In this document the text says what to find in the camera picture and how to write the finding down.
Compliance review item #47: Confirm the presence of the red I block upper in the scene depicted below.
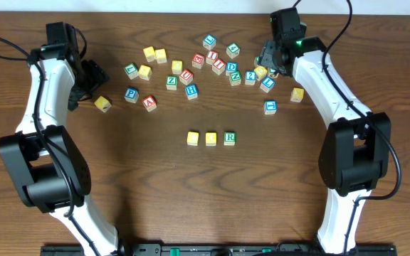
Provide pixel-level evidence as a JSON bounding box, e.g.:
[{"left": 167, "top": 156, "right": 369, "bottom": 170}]
[{"left": 206, "top": 50, "right": 219, "bottom": 65}]

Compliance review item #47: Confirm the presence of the blue L block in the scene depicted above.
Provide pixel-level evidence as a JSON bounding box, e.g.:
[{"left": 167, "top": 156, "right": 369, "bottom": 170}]
[{"left": 203, "top": 34, "right": 216, "bottom": 50}]

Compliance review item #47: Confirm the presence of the red U block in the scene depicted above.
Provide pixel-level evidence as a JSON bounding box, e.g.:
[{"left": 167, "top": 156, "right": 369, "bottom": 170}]
[{"left": 179, "top": 69, "right": 194, "bottom": 85}]

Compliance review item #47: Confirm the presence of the green R block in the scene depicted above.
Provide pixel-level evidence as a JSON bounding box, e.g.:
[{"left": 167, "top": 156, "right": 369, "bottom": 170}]
[{"left": 224, "top": 132, "right": 236, "bottom": 146}]

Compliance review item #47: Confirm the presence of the yellow K block right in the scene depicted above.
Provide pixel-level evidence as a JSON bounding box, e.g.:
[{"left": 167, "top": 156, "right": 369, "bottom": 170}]
[{"left": 290, "top": 87, "right": 305, "bottom": 102}]

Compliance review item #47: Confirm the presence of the yellow block beside green L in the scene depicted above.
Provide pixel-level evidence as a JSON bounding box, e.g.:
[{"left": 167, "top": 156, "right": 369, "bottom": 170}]
[{"left": 138, "top": 65, "right": 152, "bottom": 80}]

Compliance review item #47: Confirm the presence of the green Z block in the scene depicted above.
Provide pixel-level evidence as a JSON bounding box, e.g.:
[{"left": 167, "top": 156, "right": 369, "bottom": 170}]
[{"left": 166, "top": 75, "right": 178, "bottom": 90}]

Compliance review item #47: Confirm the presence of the blue 1 block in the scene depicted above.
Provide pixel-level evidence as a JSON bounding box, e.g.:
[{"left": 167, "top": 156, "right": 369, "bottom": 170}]
[{"left": 260, "top": 77, "right": 275, "bottom": 93}]

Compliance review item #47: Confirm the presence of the red i block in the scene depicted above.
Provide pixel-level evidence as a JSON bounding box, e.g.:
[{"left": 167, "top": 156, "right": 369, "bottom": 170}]
[
  {"left": 206, "top": 50, "right": 219, "bottom": 65},
  {"left": 212, "top": 58, "right": 226, "bottom": 75}
]

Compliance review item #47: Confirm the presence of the yellow Q block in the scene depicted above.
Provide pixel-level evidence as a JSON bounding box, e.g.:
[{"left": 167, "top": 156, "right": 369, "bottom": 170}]
[{"left": 172, "top": 60, "right": 183, "bottom": 75}]

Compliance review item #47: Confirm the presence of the blue T block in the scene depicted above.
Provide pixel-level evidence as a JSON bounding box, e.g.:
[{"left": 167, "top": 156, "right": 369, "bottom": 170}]
[{"left": 263, "top": 100, "right": 278, "bottom": 114}]

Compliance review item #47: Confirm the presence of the yellow O block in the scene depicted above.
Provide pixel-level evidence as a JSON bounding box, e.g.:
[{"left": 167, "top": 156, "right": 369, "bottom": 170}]
[{"left": 206, "top": 132, "right": 217, "bottom": 146}]

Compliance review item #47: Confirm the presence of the red A block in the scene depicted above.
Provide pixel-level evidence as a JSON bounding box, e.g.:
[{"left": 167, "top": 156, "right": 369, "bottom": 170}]
[{"left": 142, "top": 95, "right": 157, "bottom": 112}]

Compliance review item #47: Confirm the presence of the blue H block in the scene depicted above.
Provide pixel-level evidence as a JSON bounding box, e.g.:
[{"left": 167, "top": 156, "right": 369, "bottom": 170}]
[{"left": 185, "top": 84, "right": 199, "bottom": 100}]

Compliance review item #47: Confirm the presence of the green 4 block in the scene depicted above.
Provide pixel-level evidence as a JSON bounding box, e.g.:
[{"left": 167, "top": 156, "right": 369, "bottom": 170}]
[{"left": 226, "top": 43, "right": 241, "bottom": 59}]

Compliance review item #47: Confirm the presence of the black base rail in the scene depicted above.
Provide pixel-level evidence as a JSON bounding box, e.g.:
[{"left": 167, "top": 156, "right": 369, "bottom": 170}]
[{"left": 40, "top": 243, "right": 398, "bottom": 256}]

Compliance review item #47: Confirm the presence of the green B block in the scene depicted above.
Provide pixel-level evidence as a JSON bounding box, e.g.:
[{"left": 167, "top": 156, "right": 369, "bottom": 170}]
[{"left": 254, "top": 57, "right": 259, "bottom": 68}]

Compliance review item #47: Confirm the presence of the yellow k block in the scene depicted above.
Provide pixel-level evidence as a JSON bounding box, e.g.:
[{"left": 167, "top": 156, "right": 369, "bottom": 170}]
[
  {"left": 290, "top": 87, "right": 305, "bottom": 102},
  {"left": 94, "top": 96, "right": 112, "bottom": 112}
]

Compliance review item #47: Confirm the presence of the blue 2 block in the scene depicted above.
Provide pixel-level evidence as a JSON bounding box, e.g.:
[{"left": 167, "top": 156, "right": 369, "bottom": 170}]
[{"left": 245, "top": 70, "right": 256, "bottom": 85}]

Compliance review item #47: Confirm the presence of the yellow S block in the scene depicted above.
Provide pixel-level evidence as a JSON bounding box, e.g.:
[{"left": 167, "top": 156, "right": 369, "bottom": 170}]
[{"left": 155, "top": 48, "right": 167, "bottom": 64}]

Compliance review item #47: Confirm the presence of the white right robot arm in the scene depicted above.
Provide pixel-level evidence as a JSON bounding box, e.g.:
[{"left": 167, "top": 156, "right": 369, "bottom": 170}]
[{"left": 258, "top": 7, "right": 391, "bottom": 255}]

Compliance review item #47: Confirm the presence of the yellow block upper left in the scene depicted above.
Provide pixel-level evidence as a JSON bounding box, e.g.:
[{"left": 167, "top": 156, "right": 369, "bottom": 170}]
[{"left": 143, "top": 46, "right": 156, "bottom": 62}]

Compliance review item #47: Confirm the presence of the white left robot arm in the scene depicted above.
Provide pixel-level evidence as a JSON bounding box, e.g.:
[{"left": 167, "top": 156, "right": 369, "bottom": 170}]
[{"left": 0, "top": 22, "right": 126, "bottom": 255}]

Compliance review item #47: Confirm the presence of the red E block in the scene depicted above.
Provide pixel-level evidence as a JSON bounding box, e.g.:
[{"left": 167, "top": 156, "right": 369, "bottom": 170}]
[{"left": 191, "top": 53, "right": 205, "bottom": 69}]

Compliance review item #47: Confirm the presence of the yellow K block far left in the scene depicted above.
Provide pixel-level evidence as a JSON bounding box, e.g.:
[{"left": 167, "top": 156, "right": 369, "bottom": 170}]
[{"left": 94, "top": 96, "right": 112, "bottom": 112}]

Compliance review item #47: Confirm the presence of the blue D block centre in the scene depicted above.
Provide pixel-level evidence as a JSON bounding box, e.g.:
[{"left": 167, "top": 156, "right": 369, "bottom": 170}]
[{"left": 226, "top": 62, "right": 238, "bottom": 76}]

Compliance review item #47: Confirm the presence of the blue P block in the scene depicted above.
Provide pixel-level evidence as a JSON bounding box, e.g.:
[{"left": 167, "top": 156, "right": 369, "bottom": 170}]
[{"left": 124, "top": 88, "right": 139, "bottom": 104}]

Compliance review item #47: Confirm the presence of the yellow G block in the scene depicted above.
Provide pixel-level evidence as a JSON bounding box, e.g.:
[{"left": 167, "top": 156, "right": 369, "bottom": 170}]
[{"left": 254, "top": 65, "right": 268, "bottom": 81}]

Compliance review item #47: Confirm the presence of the green N block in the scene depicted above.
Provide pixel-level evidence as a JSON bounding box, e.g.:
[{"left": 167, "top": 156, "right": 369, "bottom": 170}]
[{"left": 229, "top": 71, "right": 242, "bottom": 86}]

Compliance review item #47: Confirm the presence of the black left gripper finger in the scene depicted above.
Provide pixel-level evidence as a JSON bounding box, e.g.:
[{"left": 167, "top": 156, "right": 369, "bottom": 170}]
[
  {"left": 81, "top": 60, "right": 110, "bottom": 93},
  {"left": 68, "top": 89, "right": 93, "bottom": 112}
]

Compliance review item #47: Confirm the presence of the red I block lower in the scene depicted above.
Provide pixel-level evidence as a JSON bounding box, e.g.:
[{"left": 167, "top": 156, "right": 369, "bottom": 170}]
[{"left": 212, "top": 58, "right": 226, "bottom": 75}]

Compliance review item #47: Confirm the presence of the yellow C block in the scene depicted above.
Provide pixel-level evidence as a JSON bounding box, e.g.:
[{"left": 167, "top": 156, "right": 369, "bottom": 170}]
[{"left": 186, "top": 131, "right": 199, "bottom": 146}]

